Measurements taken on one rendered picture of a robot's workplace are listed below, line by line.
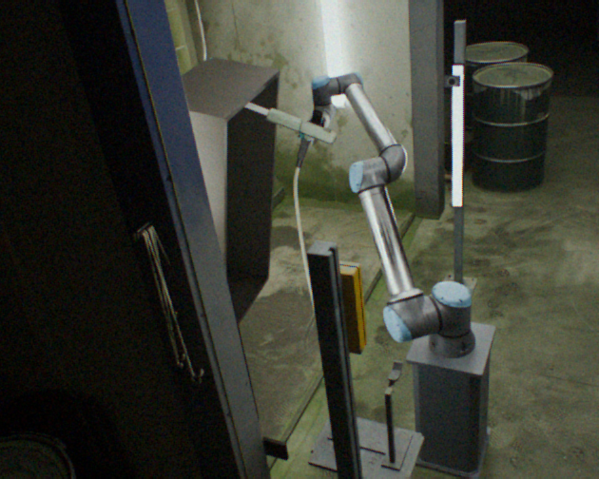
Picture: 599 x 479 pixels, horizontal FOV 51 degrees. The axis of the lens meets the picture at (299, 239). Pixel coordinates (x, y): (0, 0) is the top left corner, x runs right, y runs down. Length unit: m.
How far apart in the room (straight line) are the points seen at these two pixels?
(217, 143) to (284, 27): 2.30
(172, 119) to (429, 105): 2.95
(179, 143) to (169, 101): 0.12
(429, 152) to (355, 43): 0.92
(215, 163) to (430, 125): 2.30
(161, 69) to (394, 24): 2.85
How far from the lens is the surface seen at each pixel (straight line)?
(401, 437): 2.15
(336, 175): 4.93
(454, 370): 2.60
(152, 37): 1.67
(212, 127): 2.46
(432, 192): 4.73
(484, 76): 5.13
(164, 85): 1.70
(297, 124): 2.70
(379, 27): 4.41
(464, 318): 2.56
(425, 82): 4.42
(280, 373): 3.52
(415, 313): 2.47
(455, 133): 3.57
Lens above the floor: 2.42
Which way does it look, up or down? 31 degrees down
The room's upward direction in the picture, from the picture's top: 8 degrees counter-clockwise
